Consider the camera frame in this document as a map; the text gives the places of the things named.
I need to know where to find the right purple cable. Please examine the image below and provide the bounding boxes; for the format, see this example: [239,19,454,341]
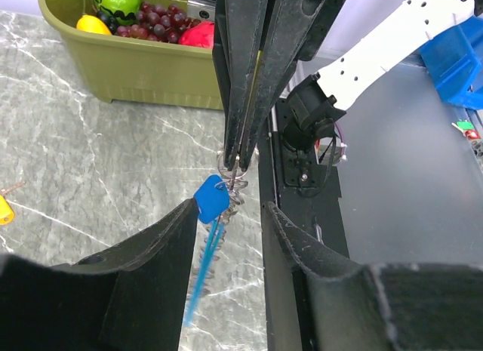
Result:
[334,122,350,163]

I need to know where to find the olive green plastic bin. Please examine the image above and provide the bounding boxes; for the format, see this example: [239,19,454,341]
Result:
[38,0,223,109]

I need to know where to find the metal keyring with small rings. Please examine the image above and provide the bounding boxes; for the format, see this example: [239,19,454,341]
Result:
[187,150,248,300]

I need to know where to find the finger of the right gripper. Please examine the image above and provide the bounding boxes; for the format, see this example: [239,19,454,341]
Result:
[212,0,269,168]
[239,0,346,170]

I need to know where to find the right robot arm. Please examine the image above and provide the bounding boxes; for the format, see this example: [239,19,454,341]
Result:
[212,0,482,169]

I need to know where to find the light blue key handle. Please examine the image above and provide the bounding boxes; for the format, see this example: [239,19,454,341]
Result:
[183,215,225,327]

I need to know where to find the yellow key tag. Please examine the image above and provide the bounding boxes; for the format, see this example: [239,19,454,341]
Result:
[0,195,15,226]

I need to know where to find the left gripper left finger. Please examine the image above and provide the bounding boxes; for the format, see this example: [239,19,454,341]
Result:
[1,199,198,350]

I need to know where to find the blue plastic storage bin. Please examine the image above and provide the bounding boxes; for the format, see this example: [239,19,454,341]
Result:
[419,17,482,110]

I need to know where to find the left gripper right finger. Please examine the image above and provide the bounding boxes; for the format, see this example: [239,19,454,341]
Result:
[262,202,482,350]

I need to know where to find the purple toy grapes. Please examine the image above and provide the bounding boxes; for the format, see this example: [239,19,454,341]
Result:
[109,2,201,44]

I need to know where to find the red toy fruit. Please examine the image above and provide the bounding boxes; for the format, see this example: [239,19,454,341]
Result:
[178,21,215,49]

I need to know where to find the yellow toy lemon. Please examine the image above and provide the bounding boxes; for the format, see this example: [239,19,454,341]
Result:
[75,14,112,35]

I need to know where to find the green toy watermelon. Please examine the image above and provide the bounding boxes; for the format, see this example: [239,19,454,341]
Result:
[94,0,141,25]

